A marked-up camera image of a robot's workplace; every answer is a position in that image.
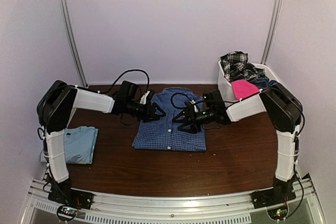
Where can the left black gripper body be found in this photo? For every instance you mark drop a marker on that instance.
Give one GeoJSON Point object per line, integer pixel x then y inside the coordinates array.
{"type": "Point", "coordinates": [143, 114]}

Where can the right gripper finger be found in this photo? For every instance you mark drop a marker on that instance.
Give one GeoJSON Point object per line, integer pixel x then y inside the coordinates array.
{"type": "Point", "coordinates": [190, 127]}
{"type": "Point", "coordinates": [182, 117]}

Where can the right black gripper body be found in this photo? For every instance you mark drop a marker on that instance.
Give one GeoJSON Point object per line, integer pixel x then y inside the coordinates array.
{"type": "Point", "coordinates": [200, 119]}

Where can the blue dotted shirt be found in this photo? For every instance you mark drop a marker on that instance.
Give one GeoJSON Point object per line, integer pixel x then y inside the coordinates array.
{"type": "Point", "coordinates": [163, 134]}

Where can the light blue printed t-shirt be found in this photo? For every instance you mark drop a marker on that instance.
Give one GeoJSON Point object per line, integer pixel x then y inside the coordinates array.
{"type": "Point", "coordinates": [79, 145]}

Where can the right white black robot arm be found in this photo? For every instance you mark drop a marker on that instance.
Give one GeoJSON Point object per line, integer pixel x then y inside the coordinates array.
{"type": "Point", "coordinates": [284, 111]}

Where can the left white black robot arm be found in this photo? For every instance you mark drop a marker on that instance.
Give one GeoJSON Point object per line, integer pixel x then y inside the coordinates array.
{"type": "Point", "coordinates": [54, 114]}

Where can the white plastic laundry basket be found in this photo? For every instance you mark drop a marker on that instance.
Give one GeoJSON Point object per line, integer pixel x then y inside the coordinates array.
{"type": "Point", "coordinates": [225, 87]}

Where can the pink garment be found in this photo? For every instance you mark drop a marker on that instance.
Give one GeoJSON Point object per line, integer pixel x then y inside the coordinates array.
{"type": "Point", "coordinates": [243, 89]}

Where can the dark plaid shirt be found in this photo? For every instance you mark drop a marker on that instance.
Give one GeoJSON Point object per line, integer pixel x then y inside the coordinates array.
{"type": "Point", "coordinates": [236, 66]}

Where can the navy blue garment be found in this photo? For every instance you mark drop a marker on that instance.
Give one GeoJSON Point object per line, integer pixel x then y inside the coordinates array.
{"type": "Point", "coordinates": [263, 83]}

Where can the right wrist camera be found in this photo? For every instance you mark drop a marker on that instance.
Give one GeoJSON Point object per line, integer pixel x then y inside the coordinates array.
{"type": "Point", "coordinates": [192, 106]}

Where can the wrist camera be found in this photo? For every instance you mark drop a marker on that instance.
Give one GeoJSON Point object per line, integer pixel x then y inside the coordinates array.
{"type": "Point", "coordinates": [192, 106]}
{"type": "Point", "coordinates": [147, 97]}

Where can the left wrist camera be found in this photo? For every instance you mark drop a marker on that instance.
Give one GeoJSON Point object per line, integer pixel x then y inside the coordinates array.
{"type": "Point", "coordinates": [147, 97]}

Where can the front aluminium frame rail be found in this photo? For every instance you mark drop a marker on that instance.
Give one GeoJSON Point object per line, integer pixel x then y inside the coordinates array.
{"type": "Point", "coordinates": [112, 208]}

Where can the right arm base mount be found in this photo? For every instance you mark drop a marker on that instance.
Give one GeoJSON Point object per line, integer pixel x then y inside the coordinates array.
{"type": "Point", "coordinates": [275, 202]}

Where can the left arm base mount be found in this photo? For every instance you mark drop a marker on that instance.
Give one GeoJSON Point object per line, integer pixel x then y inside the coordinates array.
{"type": "Point", "coordinates": [71, 206]}

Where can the left aluminium frame post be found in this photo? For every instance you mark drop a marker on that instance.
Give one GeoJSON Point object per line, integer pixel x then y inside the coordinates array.
{"type": "Point", "coordinates": [72, 42]}

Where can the aluminium frame post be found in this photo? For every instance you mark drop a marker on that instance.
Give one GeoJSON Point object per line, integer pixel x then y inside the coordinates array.
{"type": "Point", "coordinates": [72, 42]}
{"type": "Point", "coordinates": [277, 6]}

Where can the right aluminium frame post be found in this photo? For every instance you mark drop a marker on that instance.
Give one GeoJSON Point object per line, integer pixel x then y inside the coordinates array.
{"type": "Point", "coordinates": [277, 6]}

